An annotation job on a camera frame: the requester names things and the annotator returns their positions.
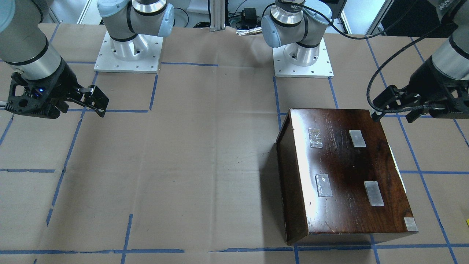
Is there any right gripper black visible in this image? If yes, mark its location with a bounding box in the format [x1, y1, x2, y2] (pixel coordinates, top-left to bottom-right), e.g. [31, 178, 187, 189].
[5, 59, 109, 119]

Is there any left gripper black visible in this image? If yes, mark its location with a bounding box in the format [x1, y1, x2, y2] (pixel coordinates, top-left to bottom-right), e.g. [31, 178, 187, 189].
[372, 57, 469, 123]

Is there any dark wooden drawer box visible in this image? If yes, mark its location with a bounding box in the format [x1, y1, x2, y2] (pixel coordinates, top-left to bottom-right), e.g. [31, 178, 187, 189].
[275, 108, 419, 246]

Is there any brown paper table cover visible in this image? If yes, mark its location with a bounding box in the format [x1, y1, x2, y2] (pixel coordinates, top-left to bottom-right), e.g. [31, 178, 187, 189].
[0, 23, 468, 264]

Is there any black power adapter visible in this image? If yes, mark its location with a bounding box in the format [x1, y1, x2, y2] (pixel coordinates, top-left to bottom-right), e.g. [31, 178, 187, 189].
[241, 7, 257, 22]

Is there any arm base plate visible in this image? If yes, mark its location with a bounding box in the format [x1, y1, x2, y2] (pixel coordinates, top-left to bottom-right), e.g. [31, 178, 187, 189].
[273, 39, 335, 78]
[94, 32, 164, 74]

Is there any aluminium frame post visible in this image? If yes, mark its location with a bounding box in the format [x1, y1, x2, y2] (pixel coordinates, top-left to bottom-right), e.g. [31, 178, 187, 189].
[208, 0, 227, 32]

